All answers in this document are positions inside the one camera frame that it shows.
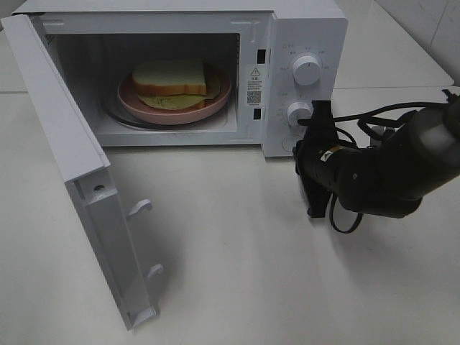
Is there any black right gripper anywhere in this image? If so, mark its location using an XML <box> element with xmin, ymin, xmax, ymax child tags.
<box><xmin>295</xmin><ymin>101</ymin><xmax>359</xmax><ymax>218</ymax></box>

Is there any glass microwave turntable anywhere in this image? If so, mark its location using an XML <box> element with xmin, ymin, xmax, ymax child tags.
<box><xmin>101</xmin><ymin>98</ymin><xmax>237</xmax><ymax>132</ymax></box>

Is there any white microwave oven body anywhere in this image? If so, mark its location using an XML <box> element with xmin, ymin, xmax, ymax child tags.
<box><xmin>10</xmin><ymin>1</ymin><xmax>348</xmax><ymax>157</ymax></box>

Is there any round door release button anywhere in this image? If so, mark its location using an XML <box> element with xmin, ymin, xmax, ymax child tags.
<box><xmin>282</xmin><ymin>136</ymin><xmax>302</xmax><ymax>154</ymax></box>

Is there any white microwave door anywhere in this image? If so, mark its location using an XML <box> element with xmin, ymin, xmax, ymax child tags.
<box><xmin>1</xmin><ymin>14</ymin><xmax>157</xmax><ymax>330</ymax></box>

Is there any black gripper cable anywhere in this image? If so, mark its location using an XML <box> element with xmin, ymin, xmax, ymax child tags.
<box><xmin>298</xmin><ymin>89</ymin><xmax>460</xmax><ymax>234</ymax></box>

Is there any white upper power knob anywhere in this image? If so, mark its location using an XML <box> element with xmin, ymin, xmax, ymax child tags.
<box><xmin>292</xmin><ymin>53</ymin><xmax>322</xmax><ymax>86</ymax></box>

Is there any pink speckled plate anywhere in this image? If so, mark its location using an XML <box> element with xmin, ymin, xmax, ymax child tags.
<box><xmin>118</xmin><ymin>67</ymin><xmax>231</xmax><ymax>126</ymax></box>

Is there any white bread sandwich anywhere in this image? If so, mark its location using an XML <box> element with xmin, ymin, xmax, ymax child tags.
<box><xmin>132</xmin><ymin>59</ymin><xmax>221</xmax><ymax>111</ymax></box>

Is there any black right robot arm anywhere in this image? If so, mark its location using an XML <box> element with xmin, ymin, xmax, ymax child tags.
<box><xmin>293</xmin><ymin>101</ymin><xmax>459</xmax><ymax>219</ymax></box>

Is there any white timer knob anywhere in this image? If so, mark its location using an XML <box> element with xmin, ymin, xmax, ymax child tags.
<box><xmin>287</xmin><ymin>101</ymin><xmax>313</xmax><ymax>127</ymax></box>

